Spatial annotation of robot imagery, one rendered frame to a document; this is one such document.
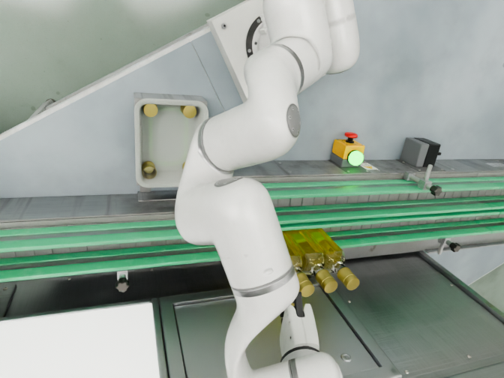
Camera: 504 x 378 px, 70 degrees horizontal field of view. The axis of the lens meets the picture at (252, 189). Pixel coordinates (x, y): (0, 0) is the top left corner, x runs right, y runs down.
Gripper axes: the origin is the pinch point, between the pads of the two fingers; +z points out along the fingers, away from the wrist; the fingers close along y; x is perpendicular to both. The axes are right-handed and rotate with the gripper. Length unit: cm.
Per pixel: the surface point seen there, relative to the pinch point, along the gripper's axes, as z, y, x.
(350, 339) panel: 2.8, -12.2, -17.3
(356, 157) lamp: 41, 20, -24
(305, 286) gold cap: 3.7, 1.4, -4.2
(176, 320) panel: 6.8, -13.1, 23.2
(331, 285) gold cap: 5.3, 0.8, -10.4
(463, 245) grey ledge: 52, -13, -78
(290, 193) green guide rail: 24.8, 13.9, -2.1
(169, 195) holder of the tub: 33.8, 6.0, 29.6
